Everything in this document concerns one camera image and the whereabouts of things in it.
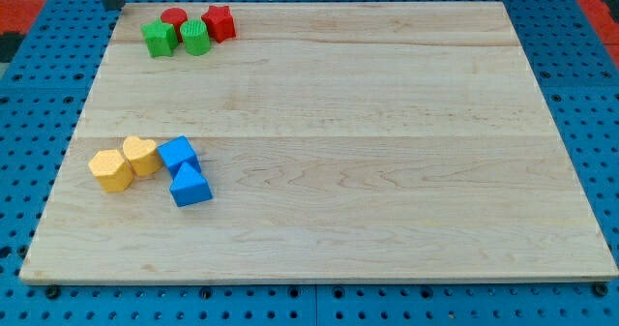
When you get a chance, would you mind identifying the red star block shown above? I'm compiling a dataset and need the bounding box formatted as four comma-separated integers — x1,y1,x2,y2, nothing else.
201,5,236,43

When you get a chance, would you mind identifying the green star block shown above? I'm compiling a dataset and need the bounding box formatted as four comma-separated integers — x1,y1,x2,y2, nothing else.
141,19,178,58

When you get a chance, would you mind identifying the light wooden board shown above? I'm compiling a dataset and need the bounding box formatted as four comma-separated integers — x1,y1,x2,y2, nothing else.
20,2,618,285

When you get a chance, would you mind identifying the blue triangle block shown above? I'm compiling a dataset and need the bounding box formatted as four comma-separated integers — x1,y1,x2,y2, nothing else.
169,163,213,207

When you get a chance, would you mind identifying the blue cube block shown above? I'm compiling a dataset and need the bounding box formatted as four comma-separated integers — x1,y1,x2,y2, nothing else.
157,135,201,178

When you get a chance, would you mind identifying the green cylinder block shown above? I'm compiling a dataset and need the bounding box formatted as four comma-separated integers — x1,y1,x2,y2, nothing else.
180,19,211,56

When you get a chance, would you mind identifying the yellow heart block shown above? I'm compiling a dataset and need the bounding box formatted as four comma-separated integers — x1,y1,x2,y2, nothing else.
122,135,163,177

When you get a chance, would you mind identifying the red cylinder block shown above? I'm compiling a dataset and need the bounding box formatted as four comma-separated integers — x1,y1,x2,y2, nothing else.
160,7,189,43

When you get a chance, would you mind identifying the yellow hexagon block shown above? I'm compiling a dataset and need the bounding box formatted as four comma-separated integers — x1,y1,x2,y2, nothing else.
88,149,133,193

